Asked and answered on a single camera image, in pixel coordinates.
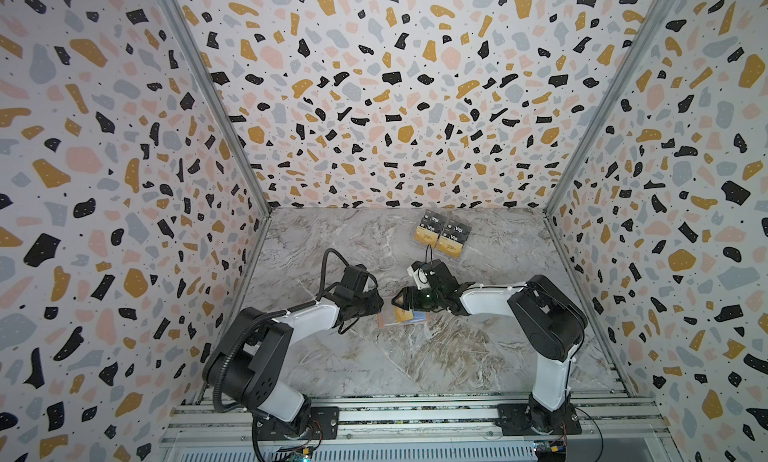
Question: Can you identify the black VIP card right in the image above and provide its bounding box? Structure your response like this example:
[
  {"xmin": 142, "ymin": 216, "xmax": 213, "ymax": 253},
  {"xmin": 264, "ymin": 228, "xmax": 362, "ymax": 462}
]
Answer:
[{"xmin": 444, "ymin": 220, "xmax": 471, "ymax": 245}]

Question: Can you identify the black VIP card left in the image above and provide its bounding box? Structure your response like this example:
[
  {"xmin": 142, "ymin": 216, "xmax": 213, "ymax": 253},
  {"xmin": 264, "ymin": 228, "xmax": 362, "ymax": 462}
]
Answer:
[{"xmin": 419, "ymin": 210, "xmax": 448, "ymax": 235}]

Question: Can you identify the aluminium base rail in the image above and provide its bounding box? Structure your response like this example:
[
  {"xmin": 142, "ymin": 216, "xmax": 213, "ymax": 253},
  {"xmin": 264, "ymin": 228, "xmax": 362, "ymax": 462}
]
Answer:
[{"xmin": 155, "ymin": 392, "xmax": 682, "ymax": 461}]

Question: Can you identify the tan leather card holder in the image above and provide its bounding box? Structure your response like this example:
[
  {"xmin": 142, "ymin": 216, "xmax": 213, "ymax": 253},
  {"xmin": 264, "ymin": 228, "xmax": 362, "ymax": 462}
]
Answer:
[{"xmin": 378, "ymin": 306, "xmax": 428, "ymax": 328}]

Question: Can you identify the gold vip card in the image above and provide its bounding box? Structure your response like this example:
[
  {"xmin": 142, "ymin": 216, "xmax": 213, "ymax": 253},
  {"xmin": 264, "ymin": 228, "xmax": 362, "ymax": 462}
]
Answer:
[
  {"xmin": 393, "ymin": 307, "xmax": 414, "ymax": 324},
  {"xmin": 436, "ymin": 237, "xmax": 464, "ymax": 259},
  {"xmin": 414, "ymin": 226, "xmax": 440, "ymax": 247}
]

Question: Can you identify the black vip card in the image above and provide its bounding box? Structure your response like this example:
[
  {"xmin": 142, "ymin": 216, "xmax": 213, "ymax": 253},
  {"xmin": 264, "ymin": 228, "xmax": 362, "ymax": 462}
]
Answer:
[
  {"xmin": 419, "ymin": 210, "xmax": 448, "ymax": 235},
  {"xmin": 444, "ymin": 220, "xmax": 471, "ymax": 245}
]

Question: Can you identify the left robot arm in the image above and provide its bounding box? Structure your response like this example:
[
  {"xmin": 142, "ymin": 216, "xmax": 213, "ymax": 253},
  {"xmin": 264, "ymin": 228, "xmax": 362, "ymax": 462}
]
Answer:
[{"xmin": 203, "ymin": 264, "xmax": 383, "ymax": 437}]

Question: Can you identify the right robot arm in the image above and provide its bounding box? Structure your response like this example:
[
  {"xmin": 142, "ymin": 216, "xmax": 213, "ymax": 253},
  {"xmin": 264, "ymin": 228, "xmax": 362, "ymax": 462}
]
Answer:
[{"xmin": 392, "ymin": 260, "xmax": 588, "ymax": 435}]

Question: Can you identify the clear acrylic card display stand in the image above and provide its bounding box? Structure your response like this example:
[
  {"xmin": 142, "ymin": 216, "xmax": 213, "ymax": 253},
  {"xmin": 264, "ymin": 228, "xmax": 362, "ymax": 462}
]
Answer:
[{"xmin": 413, "ymin": 212, "xmax": 472, "ymax": 251}]

